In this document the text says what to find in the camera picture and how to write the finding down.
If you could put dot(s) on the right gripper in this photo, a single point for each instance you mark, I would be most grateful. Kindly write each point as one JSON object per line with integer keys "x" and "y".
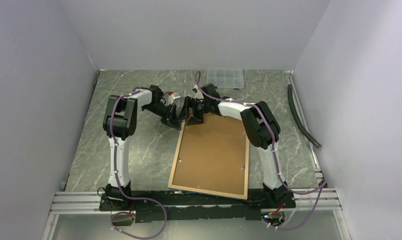
{"x": 184, "y": 113}

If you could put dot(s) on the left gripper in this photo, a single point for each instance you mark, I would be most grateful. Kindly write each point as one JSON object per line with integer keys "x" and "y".
{"x": 170, "y": 119}

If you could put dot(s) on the blue picture frame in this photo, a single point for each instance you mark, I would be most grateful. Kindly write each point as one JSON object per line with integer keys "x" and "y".
{"x": 172, "y": 172}

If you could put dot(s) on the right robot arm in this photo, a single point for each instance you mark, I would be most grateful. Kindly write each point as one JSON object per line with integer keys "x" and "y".
{"x": 260, "y": 126}

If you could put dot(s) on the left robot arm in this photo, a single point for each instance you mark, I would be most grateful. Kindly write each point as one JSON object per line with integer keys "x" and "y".
{"x": 120, "y": 123}

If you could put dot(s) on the clear plastic organizer box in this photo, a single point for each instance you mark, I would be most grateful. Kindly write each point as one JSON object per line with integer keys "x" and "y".
{"x": 226, "y": 78}

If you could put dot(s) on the black base bar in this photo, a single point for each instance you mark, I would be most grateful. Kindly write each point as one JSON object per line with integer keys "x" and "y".
{"x": 157, "y": 205}

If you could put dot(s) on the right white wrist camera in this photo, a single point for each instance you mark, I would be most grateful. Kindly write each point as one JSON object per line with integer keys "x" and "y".
{"x": 198, "y": 93}

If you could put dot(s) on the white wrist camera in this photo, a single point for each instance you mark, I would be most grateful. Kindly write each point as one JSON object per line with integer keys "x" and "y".
{"x": 198, "y": 93}
{"x": 171, "y": 97}

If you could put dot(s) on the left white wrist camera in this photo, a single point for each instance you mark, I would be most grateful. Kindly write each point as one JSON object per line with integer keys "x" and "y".
{"x": 171, "y": 97}

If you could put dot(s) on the aluminium rail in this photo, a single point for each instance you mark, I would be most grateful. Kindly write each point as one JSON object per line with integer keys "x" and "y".
{"x": 80, "y": 203}

